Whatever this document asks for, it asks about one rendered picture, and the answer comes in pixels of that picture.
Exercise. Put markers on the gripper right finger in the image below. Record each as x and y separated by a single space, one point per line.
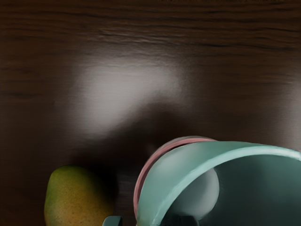
185 221

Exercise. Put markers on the pink cup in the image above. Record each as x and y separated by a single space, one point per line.
143 170

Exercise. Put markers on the green yellow mango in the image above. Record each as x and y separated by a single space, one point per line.
73 197

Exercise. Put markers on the teal cup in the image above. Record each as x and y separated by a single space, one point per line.
247 188

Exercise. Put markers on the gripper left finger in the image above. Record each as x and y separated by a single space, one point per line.
113 221

